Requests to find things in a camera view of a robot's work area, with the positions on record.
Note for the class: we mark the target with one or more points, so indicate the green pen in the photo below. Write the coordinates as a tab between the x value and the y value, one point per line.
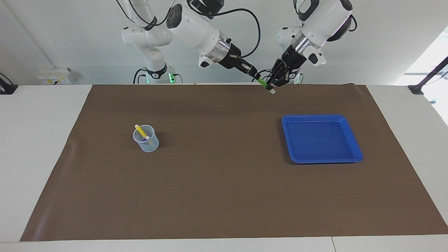
261	82

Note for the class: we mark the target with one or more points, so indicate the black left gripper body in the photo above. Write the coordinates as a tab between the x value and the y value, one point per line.
294	59

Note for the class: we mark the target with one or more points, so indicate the yellow pen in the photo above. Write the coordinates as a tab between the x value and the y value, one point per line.
140	131

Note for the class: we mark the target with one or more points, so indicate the clear plastic cup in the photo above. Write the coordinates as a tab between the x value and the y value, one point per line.
148	146

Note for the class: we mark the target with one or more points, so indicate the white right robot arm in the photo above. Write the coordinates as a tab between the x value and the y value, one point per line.
196	31

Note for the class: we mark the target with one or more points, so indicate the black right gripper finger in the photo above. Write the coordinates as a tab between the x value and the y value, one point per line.
250	72
249	66

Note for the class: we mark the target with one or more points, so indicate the purple pen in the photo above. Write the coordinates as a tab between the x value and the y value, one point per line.
146	139

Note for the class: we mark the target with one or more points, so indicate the black stand with pole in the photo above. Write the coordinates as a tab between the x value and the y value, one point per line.
416	89

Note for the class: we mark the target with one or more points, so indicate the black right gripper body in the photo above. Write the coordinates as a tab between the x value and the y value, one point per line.
231	60

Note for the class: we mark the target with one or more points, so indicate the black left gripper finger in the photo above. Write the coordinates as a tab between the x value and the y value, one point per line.
286	77
276	70

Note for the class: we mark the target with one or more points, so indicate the white wall socket box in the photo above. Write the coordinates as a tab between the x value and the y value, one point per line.
56	76

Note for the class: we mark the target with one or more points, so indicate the blue plastic tray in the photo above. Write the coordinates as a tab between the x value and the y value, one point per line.
320	140

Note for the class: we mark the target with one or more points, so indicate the black table clamp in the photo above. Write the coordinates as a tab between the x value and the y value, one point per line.
7	88

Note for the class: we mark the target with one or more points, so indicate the brown table mat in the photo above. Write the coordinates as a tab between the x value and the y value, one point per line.
224	196

